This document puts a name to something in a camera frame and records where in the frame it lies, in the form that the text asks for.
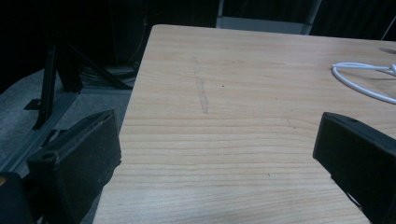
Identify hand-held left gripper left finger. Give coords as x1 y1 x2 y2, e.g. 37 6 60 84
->
25 108 122 224

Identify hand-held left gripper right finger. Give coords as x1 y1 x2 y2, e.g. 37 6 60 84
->
312 111 396 224

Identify black metal stand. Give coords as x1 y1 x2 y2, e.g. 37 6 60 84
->
23 41 134 131

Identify grey floor rail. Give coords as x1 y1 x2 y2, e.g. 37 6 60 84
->
0 90 78 174

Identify white cable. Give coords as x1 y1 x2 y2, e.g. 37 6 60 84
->
332 62 396 105

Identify grey metal frame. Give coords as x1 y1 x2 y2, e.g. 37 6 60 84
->
216 0 323 35

